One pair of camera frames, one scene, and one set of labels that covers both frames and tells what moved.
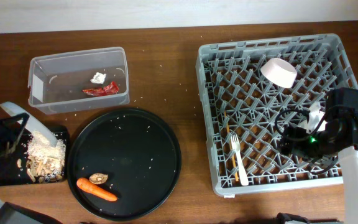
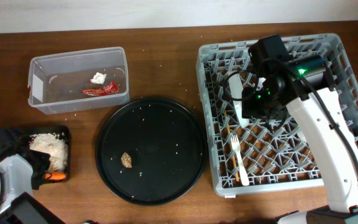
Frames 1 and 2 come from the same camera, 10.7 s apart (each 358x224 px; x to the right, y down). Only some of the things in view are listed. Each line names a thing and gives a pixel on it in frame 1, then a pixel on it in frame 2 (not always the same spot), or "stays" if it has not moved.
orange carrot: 89,187 → 55,175
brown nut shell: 98,178 → 126,160
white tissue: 99,78 stays
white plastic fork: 243,173 stays
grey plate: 32,124 → 236,88
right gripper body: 318,147 → 257,104
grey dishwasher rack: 244,85 stays
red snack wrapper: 110,89 stays
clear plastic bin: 79,80 stays
